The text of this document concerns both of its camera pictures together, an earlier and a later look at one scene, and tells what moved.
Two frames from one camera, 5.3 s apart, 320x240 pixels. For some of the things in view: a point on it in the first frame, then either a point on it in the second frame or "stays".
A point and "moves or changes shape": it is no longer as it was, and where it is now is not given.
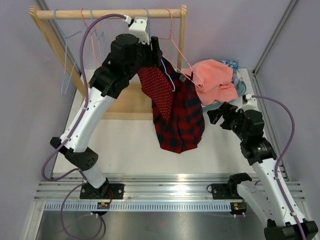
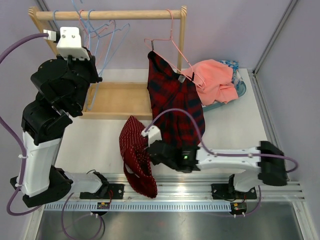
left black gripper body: [144, 59] to [83, 72]
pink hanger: [91, 35] to [103, 44]
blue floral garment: [233, 64] stays
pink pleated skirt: [213, 81] stays
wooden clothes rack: [131, 101] stays
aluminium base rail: [66, 188] stays
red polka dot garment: [155, 85] to [136, 157]
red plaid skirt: [185, 128] stays
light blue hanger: [56, 14] moves or changes shape
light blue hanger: [161, 60] to [75, 7]
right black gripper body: [234, 119] to [172, 164]
